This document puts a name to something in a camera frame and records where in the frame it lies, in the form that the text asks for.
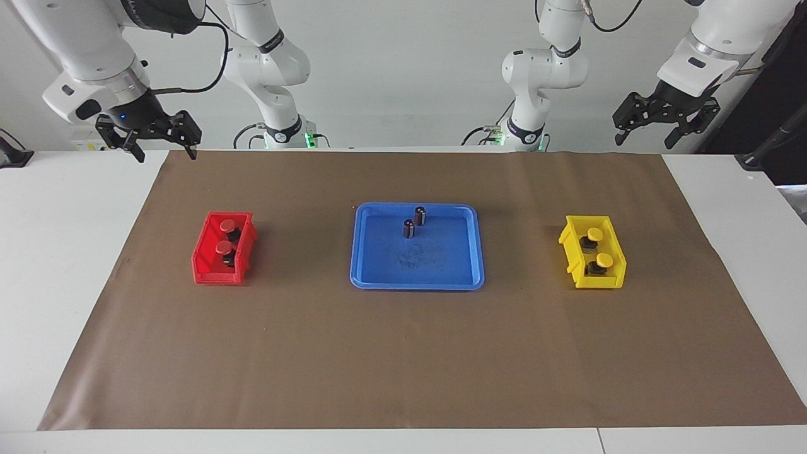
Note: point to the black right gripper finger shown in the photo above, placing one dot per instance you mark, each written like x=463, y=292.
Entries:
x=191, y=146
x=133, y=151

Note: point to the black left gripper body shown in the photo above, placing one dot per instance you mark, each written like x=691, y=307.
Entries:
x=678, y=101

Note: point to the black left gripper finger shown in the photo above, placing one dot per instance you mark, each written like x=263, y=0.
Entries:
x=679, y=133
x=621, y=123

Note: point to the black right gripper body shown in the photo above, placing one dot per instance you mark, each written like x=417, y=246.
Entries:
x=135, y=113

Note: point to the red push button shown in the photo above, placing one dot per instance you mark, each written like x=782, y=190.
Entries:
x=223, y=247
x=227, y=224

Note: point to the yellow push button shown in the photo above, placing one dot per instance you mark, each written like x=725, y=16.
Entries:
x=604, y=259
x=595, y=234

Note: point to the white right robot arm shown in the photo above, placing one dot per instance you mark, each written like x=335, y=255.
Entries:
x=94, y=57

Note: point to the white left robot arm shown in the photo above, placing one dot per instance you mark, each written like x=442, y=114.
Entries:
x=542, y=69

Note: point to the blue plastic tray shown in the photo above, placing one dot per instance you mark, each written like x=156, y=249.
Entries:
x=435, y=265

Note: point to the dark background panel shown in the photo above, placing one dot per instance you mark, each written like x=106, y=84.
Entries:
x=763, y=94

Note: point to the black stand pole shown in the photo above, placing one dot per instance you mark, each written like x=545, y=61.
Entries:
x=775, y=142

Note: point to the red plastic bin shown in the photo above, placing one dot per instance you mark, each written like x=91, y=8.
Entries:
x=214, y=275

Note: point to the grey metal object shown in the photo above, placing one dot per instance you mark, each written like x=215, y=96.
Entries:
x=795, y=202

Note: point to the yellow plastic bin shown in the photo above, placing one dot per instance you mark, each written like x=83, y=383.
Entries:
x=599, y=282

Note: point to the black cylindrical capacitor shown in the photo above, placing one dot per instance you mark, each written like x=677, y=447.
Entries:
x=420, y=215
x=409, y=229

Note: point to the brown table mat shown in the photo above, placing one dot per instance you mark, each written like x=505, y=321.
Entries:
x=403, y=353

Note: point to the white wall socket strip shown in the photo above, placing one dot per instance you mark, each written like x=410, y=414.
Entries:
x=85, y=140

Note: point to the black clamp mount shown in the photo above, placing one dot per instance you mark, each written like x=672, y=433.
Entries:
x=14, y=156

